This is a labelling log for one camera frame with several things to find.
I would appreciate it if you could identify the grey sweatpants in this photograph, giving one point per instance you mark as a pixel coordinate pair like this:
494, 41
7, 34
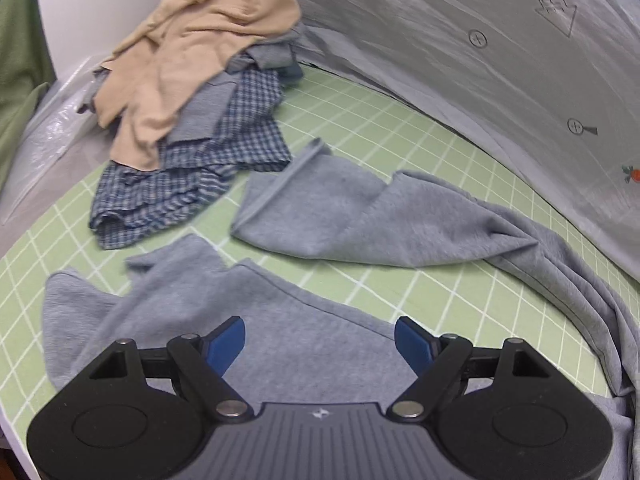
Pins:
329, 229

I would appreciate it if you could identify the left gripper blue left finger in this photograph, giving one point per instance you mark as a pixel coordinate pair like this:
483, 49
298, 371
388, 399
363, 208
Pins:
198, 364

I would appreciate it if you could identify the green grid cutting mat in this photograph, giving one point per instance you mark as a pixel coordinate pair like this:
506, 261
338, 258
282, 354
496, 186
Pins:
49, 232

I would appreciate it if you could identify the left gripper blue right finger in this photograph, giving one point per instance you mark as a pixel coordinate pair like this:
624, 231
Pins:
439, 364

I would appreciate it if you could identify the green fabric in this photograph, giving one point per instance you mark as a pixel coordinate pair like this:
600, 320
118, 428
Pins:
26, 74

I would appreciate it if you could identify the beige garment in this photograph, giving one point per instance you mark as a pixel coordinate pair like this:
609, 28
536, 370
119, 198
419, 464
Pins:
156, 70

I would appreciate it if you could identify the clear plastic bag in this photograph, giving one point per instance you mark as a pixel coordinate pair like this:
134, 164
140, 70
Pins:
62, 120

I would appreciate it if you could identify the grey garment in pile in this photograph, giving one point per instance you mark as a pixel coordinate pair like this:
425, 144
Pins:
199, 118

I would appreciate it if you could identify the blue plaid shirt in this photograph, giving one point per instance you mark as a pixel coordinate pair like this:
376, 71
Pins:
131, 204

